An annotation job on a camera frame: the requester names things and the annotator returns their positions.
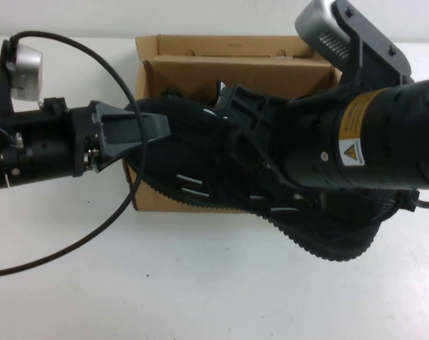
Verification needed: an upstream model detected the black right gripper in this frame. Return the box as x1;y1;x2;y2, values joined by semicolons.
215;83;301;195

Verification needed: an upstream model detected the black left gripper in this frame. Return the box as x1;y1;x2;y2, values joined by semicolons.
71;100;172;177

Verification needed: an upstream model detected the black knit sneaker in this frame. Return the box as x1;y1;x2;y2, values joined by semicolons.
124;90;401;263
161;80;233;107

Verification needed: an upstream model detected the brown cardboard shoe box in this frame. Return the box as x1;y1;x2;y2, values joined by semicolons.
123;34;345;213

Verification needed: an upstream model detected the black left camera cable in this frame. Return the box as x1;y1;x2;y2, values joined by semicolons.
0;30;149;279

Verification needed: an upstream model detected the black camera cable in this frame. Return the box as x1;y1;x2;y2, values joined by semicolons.
408;191;429;214
0;30;149;279

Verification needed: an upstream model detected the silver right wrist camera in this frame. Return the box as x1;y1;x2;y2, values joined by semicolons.
293;0;365;69

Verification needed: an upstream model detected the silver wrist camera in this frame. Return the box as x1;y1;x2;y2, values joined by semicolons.
293;0;365;69
9;47;45;103

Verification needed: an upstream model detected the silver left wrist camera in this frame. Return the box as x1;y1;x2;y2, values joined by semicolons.
9;47;45;103

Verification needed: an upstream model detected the black left camera bracket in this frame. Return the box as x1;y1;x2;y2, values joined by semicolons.
0;38;21;118

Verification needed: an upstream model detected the black camera bracket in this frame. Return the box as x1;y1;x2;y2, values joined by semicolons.
0;38;21;118
326;0;414;88

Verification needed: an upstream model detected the black right camera bracket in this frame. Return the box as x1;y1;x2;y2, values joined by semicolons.
326;0;414;88

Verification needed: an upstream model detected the black right camera cable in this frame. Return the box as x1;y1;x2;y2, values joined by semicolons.
408;191;429;214

